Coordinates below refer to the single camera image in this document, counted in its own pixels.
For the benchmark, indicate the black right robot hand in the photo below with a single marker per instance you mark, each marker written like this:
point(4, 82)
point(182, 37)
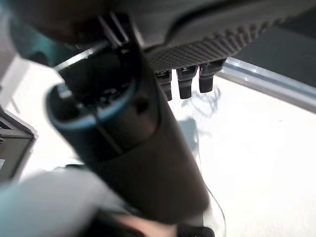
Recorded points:
point(148, 160)

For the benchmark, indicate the grey box at left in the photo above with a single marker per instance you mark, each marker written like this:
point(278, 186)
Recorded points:
point(17, 153)

